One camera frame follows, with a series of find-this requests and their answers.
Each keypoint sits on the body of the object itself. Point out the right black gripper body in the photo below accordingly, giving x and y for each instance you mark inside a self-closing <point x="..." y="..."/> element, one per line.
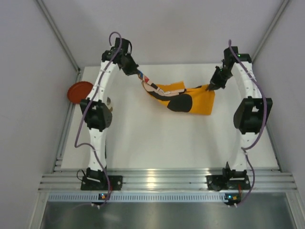
<point x="217" y="81"/>

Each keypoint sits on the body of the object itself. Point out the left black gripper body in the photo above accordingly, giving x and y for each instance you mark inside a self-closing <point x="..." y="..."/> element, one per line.
<point x="131" y="69"/>

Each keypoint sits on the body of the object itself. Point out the yellow cartoon print placemat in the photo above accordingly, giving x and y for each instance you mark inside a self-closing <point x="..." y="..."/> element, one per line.
<point x="176" y="97"/>

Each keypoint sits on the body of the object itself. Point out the steel cup with brown base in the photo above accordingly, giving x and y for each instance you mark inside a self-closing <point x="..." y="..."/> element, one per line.
<point x="109" y="104"/>

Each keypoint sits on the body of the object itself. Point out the red round plate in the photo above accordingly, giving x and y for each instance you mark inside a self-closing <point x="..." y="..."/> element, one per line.
<point x="79" y="91"/>

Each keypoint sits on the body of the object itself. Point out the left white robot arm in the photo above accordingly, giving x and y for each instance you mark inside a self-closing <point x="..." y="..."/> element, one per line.
<point x="95" y="112"/>

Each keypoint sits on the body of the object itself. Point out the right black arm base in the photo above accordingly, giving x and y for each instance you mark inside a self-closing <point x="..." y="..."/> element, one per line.
<point x="230" y="179"/>

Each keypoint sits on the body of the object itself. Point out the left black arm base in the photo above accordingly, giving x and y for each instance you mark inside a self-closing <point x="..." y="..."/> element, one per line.
<point x="96" y="180"/>

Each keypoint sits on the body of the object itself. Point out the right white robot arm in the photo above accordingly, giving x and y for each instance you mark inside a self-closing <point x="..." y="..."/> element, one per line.
<point x="252" y="113"/>

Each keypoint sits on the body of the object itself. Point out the aluminium mounting rail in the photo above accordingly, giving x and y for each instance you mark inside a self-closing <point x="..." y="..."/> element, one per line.
<point x="266" y="180"/>

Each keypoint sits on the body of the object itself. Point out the slotted grey cable duct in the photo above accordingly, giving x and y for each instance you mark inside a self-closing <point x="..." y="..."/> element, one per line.
<point x="142" y="197"/>

